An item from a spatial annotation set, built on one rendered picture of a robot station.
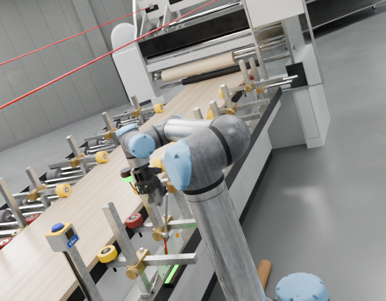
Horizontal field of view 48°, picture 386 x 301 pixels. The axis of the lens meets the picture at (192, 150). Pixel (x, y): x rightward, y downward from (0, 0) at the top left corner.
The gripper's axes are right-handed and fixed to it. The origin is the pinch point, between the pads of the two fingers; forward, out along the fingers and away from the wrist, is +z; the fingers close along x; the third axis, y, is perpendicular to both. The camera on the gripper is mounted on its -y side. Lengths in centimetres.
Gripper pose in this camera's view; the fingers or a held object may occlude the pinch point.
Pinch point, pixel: (160, 202)
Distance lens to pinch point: 189.9
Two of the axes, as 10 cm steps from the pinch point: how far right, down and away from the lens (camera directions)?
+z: 3.3, 8.9, 3.3
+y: -3.5, 4.4, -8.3
